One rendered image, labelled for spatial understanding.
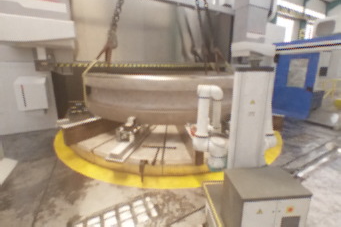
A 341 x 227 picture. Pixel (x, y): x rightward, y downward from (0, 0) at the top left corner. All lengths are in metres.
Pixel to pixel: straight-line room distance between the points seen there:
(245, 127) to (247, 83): 0.43
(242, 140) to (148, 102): 1.91
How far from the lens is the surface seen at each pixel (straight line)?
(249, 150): 1.80
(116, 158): 2.72
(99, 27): 5.54
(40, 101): 5.29
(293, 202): 1.68
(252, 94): 1.61
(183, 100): 3.00
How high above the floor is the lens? 1.78
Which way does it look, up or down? 12 degrees down
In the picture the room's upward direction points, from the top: straight up
